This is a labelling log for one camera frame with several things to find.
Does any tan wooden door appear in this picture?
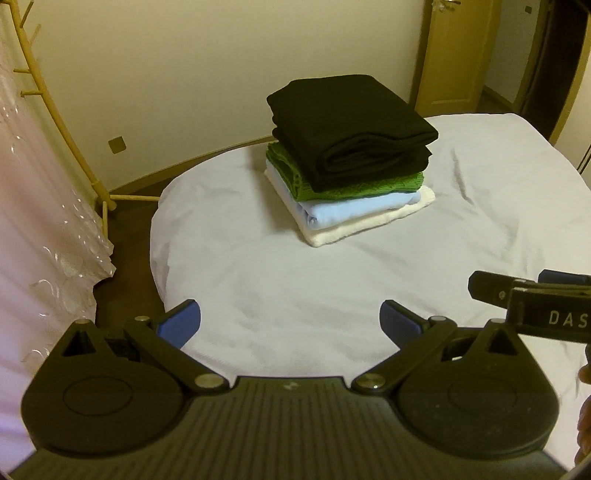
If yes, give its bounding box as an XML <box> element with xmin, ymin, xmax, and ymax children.
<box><xmin>417</xmin><ymin>0</ymin><xmax>503</xmax><ymax>113</ymax></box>

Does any folded light blue garment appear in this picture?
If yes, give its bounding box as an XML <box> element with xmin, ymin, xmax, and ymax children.
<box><xmin>295</xmin><ymin>187</ymin><xmax>423</xmax><ymax>230</ymax></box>

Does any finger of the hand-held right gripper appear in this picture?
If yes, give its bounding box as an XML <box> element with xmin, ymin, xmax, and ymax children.
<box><xmin>538</xmin><ymin>269</ymin><xmax>591</xmax><ymax>288</ymax></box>
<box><xmin>468</xmin><ymin>271</ymin><xmax>591</xmax><ymax>344</ymax></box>

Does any person's right hand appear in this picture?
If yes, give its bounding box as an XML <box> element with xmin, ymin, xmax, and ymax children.
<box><xmin>575</xmin><ymin>353</ymin><xmax>591</xmax><ymax>467</ymax></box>

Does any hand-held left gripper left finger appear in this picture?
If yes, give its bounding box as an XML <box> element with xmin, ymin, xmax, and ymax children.
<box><xmin>60</xmin><ymin>299</ymin><xmax>230</xmax><ymax>395</ymax></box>

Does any folded white towel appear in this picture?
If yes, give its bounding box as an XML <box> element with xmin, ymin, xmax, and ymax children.
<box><xmin>264</xmin><ymin>159</ymin><xmax>436</xmax><ymax>248</ymax></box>

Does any white bed sheet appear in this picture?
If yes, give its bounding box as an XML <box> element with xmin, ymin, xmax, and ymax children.
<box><xmin>149</xmin><ymin>112</ymin><xmax>591</xmax><ymax>467</ymax></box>

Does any folded black garment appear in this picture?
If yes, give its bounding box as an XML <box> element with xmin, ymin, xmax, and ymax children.
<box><xmin>271</xmin><ymin>127</ymin><xmax>434</xmax><ymax>193</ymax></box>

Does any rattan coat rack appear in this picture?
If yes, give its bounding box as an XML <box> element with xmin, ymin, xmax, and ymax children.
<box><xmin>7</xmin><ymin>0</ymin><xmax>162</xmax><ymax>224</ymax></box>

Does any black garment with drawstring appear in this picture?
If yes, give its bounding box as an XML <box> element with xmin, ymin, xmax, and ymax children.
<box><xmin>267</xmin><ymin>79</ymin><xmax>439</xmax><ymax>155</ymax></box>

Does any folded green knit garment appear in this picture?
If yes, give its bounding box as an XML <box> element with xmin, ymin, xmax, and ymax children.
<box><xmin>265</xmin><ymin>141</ymin><xmax>426</xmax><ymax>203</ymax></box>

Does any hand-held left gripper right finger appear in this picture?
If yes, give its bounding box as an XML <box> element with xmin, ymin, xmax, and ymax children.
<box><xmin>351</xmin><ymin>299</ymin><xmax>525</xmax><ymax>395</ymax></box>

